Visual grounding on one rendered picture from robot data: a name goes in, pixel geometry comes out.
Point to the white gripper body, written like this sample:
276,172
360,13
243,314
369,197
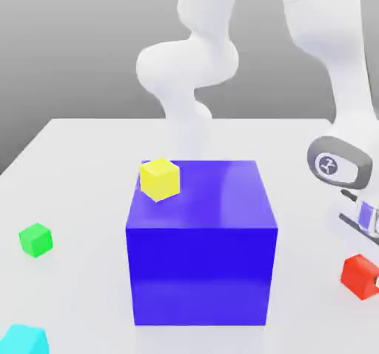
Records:
365,243

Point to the small red cube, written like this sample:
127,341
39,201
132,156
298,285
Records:
358,277

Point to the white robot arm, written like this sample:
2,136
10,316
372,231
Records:
189,63

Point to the small yellow cube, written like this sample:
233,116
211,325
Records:
160,179

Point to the small green cube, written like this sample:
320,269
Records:
36,240

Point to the small cyan cube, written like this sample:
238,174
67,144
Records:
22,340

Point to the large blue box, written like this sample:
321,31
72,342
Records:
201,271

